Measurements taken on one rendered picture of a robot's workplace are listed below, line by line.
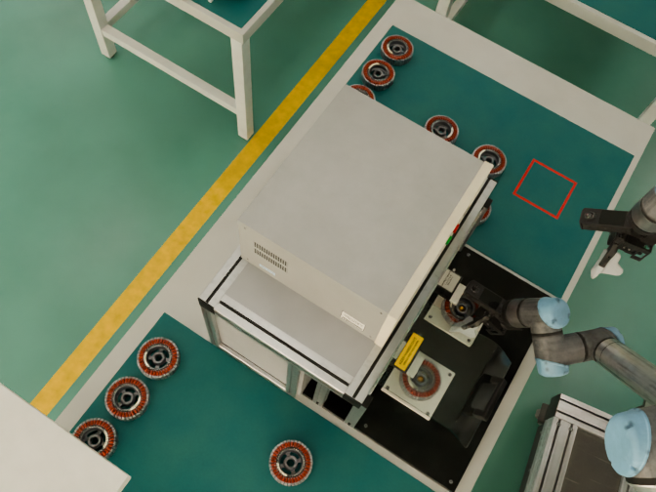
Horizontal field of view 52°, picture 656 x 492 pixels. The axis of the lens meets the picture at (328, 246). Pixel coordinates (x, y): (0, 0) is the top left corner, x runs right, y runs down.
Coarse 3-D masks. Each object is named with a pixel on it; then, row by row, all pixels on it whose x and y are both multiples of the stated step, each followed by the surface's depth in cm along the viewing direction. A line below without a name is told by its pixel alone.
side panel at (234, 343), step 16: (208, 320) 167; (224, 336) 176; (240, 336) 165; (240, 352) 181; (256, 352) 170; (272, 352) 160; (256, 368) 181; (272, 368) 174; (288, 368) 157; (288, 384) 171
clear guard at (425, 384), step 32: (416, 320) 160; (448, 320) 161; (416, 352) 157; (448, 352) 157; (480, 352) 158; (384, 384) 153; (416, 384) 154; (448, 384) 154; (480, 384) 156; (448, 416) 151
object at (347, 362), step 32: (480, 192) 170; (448, 256) 162; (224, 288) 154; (256, 288) 155; (288, 288) 156; (224, 320) 156; (256, 320) 152; (288, 320) 152; (320, 320) 153; (288, 352) 149; (320, 352) 150; (352, 352) 151; (384, 352) 151; (352, 384) 148
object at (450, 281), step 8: (448, 272) 182; (456, 272) 182; (440, 280) 181; (448, 280) 181; (456, 280) 181; (440, 288) 180; (448, 288) 180; (456, 288) 180; (464, 288) 184; (448, 296) 181; (456, 296) 183; (456, 304) 183
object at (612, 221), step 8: (584, 208) 152; (592, 208) 151; (584, 216) 150; (592, 216) 150; (600, 216) 149; (608, 216) 148; (616, 216) 148; (624, 216) 147; (584, 224) 150; (592, 224) 149; (600, 224) 148; (608, 224) 147; (616, 224) 146; (624, 224) 146; (624, 232) 147; (632, 232) 146
